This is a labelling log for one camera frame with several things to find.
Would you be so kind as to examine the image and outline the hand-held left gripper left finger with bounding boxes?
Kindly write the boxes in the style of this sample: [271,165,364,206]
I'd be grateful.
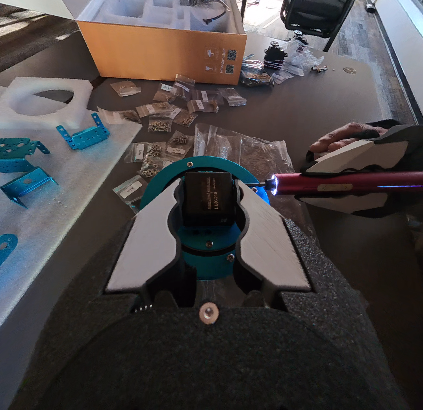
[106,178,186,294]

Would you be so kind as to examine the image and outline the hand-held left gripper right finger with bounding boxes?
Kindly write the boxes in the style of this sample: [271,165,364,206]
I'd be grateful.
[233,179,312,294]

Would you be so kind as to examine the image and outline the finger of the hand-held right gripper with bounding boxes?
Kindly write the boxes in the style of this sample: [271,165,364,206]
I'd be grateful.
[295,192,389,215]
[300,139,410,176]

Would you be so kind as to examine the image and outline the red electric screwdriver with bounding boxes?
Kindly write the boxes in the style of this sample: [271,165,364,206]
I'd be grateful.
[246,172,423,196]

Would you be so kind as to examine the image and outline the blue round turntable base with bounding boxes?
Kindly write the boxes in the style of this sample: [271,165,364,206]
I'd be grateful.
[139,156,271,281]

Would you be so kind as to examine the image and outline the grey desk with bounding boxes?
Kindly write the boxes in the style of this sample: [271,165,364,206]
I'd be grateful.
[0,30,423,410]

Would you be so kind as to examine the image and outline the person's right hand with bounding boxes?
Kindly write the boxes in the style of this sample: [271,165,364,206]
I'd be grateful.
[309,121,387,153]

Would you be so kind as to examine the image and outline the white foam sheet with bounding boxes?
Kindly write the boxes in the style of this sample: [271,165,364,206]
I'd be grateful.
[0,86,143,326]

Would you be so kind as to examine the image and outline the large clear plastic bag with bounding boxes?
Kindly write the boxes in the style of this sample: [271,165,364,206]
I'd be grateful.
[193,122,309,225]

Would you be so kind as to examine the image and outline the dark foil parts bag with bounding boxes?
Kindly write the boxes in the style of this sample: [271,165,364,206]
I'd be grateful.
[241,60,275,87]

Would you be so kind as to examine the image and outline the pile of small screw packets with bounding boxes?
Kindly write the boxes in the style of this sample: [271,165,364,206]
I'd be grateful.
[97,74,247,207]

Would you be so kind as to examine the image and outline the blue round-end metal plate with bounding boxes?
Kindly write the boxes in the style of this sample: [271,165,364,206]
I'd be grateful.
[0,233,19,267]

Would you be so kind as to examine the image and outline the black office chair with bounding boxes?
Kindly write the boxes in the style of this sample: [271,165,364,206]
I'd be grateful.
[280,0,362,52]

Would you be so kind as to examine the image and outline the white foam block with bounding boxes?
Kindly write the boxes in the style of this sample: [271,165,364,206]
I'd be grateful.
[0,77,94,130]

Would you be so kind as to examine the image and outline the orange cardboard box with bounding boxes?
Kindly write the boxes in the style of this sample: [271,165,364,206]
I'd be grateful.
[53,0,248,85]

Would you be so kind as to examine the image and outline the blue long U bracket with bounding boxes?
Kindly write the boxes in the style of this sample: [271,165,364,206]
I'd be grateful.
[56,113,110,151]

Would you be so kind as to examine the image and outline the blue angled metal bracket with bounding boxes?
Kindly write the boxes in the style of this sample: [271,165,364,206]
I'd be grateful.
[0,167,59,209]

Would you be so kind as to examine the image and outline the black cable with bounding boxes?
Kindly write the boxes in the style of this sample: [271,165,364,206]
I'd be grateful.
[202,0,229,24]

